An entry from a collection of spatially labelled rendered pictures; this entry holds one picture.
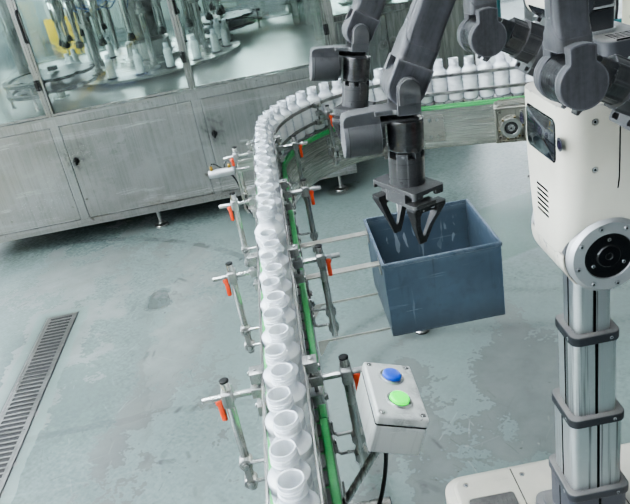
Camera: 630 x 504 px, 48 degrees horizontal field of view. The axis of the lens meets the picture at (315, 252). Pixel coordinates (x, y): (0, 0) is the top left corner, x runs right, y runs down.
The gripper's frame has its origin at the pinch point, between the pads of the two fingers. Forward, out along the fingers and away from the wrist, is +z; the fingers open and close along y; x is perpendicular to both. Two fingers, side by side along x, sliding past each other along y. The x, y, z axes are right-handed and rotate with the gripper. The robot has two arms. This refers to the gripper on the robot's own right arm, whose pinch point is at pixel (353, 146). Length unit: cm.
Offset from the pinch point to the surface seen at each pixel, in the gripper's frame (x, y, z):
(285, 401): 13, 68, 19
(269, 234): -15.0, 12.3, 19.1
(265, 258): -10.8, 23.4, 19.4
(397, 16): -123, -487, 28
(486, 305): 31, -26, 47
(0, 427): -170, -37, 158
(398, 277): 8.8, -14.8, 37.8
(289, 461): 19, 78, 19
